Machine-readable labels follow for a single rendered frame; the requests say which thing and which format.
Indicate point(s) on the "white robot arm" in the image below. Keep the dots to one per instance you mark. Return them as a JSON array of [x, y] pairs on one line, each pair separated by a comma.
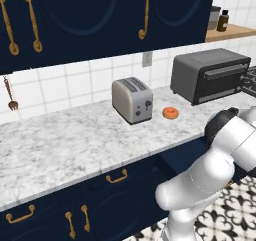
[[200, 181]]

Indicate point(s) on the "navy drawer front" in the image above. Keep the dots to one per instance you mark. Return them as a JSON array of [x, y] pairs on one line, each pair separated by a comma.
[[46, 205], [140, 171]]

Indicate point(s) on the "open navy drawer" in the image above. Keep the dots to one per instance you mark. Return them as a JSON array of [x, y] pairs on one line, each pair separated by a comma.
[[183, 155]]

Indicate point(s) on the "silver toaster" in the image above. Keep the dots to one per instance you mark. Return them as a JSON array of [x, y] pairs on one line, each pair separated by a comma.
[[131, 100]]

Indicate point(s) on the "orange donut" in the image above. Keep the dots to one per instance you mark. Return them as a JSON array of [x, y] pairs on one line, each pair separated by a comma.
[[170, 113]]

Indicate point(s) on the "grey toaster oven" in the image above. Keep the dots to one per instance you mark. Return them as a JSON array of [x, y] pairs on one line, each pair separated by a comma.
[[203, 71]]

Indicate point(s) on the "navy upper cupboard door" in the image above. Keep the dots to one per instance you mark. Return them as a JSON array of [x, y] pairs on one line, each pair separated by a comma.
[[80, 25], [3, 60], [180, 15]]

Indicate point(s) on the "navy cupboard door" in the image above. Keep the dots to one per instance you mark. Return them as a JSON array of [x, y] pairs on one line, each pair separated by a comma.
[[123, 215], [3, 60], [180, 15], [80, 25], [40, 231]]

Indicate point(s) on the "navy lower cupboard door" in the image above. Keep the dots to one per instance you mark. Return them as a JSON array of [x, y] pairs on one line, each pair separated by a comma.
[[40, 231], [123, 215]]

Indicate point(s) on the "hanging brown fork tool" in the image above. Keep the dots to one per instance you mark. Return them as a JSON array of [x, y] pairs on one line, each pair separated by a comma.
[[12, 104]]

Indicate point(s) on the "grey jar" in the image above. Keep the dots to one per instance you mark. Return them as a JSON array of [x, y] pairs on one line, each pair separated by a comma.
[[213, 18]]

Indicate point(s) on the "brown bottle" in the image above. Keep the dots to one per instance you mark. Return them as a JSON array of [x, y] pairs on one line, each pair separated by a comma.
[[223, 21]]

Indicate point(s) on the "grey wall outlet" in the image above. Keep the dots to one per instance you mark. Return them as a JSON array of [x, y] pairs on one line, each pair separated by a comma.
[[147, 59]]

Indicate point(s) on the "wooden wall shelf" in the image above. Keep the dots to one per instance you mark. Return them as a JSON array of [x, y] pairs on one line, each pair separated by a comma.
[[226, 32]]

